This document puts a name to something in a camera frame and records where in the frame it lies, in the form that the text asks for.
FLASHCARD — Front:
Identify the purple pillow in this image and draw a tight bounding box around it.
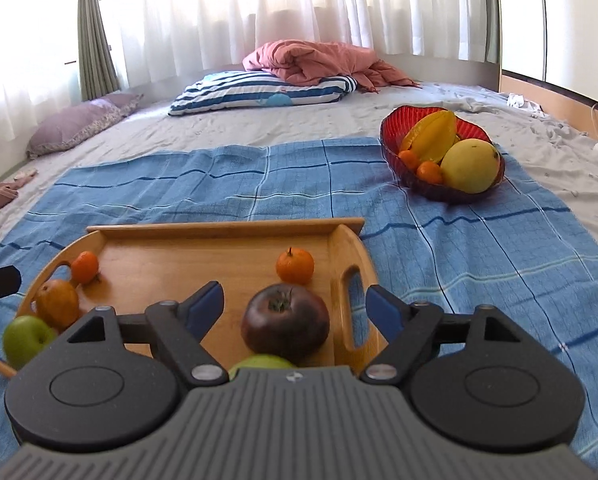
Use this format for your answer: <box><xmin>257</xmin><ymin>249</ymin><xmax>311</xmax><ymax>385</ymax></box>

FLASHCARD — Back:
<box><xmin>26</xmin><ymin>92</ymin><xmax>144</xmax><ymax>160</ymax></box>

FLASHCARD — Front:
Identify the pink quilt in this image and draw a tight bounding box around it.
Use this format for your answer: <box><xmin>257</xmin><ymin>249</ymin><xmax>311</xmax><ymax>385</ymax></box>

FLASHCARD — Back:
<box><xmin>242</xmin><ymin>40</ymin><xmax>422</xmax><ymax>95</ymax></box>

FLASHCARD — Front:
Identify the blue white striped pillow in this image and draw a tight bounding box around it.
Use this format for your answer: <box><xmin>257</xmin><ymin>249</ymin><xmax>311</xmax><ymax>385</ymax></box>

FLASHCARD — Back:
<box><xmin>168</xmin><ymin>71</ymin><xmax>358</xmax><ymax>117</ymax></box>

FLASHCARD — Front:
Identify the grey-green curtain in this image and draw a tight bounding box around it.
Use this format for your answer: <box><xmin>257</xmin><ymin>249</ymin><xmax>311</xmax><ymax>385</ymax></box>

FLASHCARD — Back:
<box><xmin>482</xmin><ymin>0</ymin><xmax>502</xmax><ymax>63</ymax></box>
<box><xmin>76</xmin><ymin>0</ymin><xmax>121</xmax><ymax>102</ymax></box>

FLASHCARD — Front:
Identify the red glass bowl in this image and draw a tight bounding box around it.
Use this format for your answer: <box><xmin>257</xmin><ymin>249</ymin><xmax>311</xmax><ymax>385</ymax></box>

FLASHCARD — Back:
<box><xmin>380</xmin><ymin>105</ymin><xmax>506</xmax><ymax>204</ymax></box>

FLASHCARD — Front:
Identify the dark purple tomato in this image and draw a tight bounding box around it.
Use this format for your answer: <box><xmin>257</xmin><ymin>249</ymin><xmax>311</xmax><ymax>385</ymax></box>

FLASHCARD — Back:
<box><xmin>240</xmin><ymin>283</ymin><xmax>331</xmax><ymax>358</ymax></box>

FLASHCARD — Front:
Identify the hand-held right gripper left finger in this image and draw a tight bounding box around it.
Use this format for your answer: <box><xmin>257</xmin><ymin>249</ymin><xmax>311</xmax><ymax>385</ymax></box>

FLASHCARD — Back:
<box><xmin>66</xmin><ymin>281</ymin><xmax>231</xmax><ymax>386</ymax></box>

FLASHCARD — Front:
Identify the wooden tray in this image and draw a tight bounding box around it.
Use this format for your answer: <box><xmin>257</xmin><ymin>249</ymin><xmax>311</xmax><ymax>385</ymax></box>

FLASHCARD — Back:
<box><xmin>0</xmin><ymin>217</ymin><xmax>391</xmax><ymax>378</ymax></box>

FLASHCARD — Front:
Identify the small green apple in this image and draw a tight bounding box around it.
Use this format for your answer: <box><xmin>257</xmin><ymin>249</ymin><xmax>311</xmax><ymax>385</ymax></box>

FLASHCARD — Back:
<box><xmin>228</xmin><ymin>354</ymin><xmax>297</xmax><ymax>380</ymax></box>

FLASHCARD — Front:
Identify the pale bed sheet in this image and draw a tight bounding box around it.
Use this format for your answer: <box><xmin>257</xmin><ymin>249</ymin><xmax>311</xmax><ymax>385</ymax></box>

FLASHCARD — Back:
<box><xmin>0</xmin><ymin>77</ymin><xmax>598</xmax><ymax>271</ymax></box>

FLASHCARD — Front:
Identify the white sheer curtain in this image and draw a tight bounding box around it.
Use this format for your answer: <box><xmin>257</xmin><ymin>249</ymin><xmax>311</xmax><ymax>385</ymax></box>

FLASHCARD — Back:
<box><xmin>0</xmin><ymin>0</ymin><xmax>500</xmax><ymax>121</ymax></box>

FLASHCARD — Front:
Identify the white wardrobe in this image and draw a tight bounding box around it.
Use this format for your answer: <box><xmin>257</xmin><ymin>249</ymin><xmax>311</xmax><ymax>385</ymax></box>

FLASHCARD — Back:
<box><xmin>496</xmin><ymin>0</ymin><xmax>598</xmax><ymax>111</ymax></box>

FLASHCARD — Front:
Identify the crumpled white garment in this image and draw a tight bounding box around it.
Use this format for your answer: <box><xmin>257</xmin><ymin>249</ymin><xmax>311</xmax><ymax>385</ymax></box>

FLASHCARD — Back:
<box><xmin>506</xmin><ymin>92</ymin><xmax>547</xmax><ymax>120</ymax></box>

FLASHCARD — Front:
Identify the large green apple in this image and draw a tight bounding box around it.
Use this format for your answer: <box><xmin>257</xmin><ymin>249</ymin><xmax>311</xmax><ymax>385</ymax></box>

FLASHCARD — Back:
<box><xmin>3</xmin><ymin>315</ymin><xmax>58</xmax><ymax>370</ymax></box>

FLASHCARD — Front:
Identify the wooden side board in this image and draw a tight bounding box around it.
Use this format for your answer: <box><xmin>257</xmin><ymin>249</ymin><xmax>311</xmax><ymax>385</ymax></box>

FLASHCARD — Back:
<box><xmin>499</xmin><ymin>71</ymin><xmax>598</xmax><ymax>137</ymax></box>

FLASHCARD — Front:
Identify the blue checked blanket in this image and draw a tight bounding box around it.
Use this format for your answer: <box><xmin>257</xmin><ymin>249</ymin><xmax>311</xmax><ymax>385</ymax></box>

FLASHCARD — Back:
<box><xmin>0</xmin><ymin>136</ymin><xmax>598</xmax><ymax>471</ymax></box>

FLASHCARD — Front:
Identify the yellow mango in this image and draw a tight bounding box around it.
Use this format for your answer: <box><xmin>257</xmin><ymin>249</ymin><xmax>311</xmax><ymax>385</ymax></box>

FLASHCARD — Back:
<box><xmin>440</xmin><ymin>139</ymin><xmax>502</xmax><ymax>194</ymax></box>

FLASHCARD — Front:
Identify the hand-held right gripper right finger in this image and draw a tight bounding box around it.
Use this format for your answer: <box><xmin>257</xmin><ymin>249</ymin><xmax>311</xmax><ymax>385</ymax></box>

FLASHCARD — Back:
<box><xmin>359</xmin><ymin>284</ymin><xmax>530</xmax><ymax>386</ymax></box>

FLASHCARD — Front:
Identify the yellow starfruit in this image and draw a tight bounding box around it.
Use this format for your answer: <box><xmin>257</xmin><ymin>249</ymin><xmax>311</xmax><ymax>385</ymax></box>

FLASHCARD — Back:
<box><xmin>401</xmin><ymin>110</ymin><xmax>459</xmax><ymax>165</ymax></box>

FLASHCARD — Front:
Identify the brownish orange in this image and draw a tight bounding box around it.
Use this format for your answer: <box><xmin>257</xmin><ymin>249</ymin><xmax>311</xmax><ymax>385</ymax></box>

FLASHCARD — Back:
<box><xmin>35</xmin><ymin>280</ymin><xmax>81</xmax><ymax>331</ymax></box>

